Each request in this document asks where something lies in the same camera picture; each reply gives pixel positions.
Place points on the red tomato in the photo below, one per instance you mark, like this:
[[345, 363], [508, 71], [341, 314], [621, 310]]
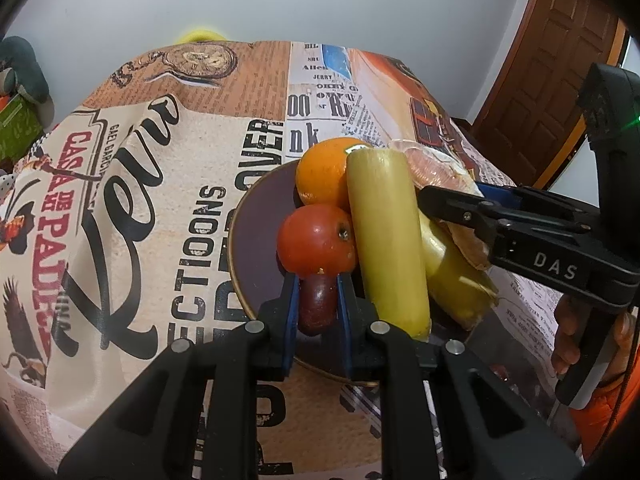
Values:
[[312, 240]]

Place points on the yellow banana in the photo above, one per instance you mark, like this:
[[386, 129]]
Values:
[[387, 240]]

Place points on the person's right hand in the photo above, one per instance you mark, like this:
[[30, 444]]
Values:
[[565, 335]]

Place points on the large orange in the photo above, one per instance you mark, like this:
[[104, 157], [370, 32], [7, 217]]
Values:
[[322, 175]]

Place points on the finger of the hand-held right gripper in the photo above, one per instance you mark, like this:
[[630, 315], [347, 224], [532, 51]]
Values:
[[460, 212], [500, 195]]

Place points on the brown wooden door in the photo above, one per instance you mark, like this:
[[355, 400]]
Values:
[[545, 60]]

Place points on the person's right forearm orange sleeve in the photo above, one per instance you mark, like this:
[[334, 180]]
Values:
[[602, 420]]

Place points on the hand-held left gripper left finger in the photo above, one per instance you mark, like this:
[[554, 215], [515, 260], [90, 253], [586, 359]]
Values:
[[291, 310]]

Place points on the yellow-green sugarcane piece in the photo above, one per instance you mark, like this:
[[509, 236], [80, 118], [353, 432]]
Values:
[[460, 285]]

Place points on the dark purple plate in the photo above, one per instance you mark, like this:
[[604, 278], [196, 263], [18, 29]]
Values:
[[255, 245]]

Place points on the green patterned box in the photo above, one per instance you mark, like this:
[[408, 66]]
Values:
[[17, 125]]

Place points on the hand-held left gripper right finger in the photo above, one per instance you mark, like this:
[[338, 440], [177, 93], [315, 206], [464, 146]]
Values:
[[346, 320]]

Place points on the printed newspaper-style tablecloth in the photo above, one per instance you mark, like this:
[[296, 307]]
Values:
[[150, 185]]

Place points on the pomelo slice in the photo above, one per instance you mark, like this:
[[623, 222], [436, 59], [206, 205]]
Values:
[[435, 167]]

